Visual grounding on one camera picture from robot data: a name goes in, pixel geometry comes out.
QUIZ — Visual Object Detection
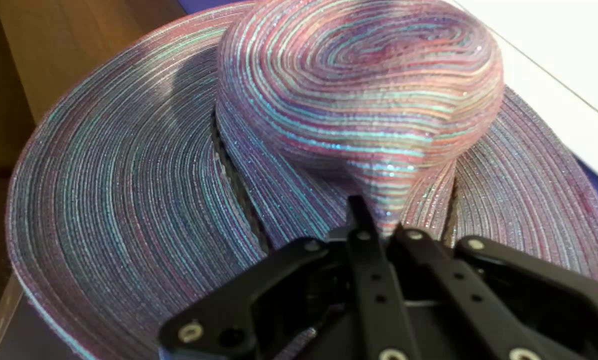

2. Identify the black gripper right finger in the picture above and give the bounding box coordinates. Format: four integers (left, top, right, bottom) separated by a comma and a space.
387, 224, 598, 360

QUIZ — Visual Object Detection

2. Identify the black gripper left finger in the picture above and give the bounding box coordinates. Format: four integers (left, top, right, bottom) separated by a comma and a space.
155, 193, 410, 360

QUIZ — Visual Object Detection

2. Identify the purple woven brimmed hat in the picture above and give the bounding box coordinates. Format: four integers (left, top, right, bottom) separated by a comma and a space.
3, 0, 598, 360

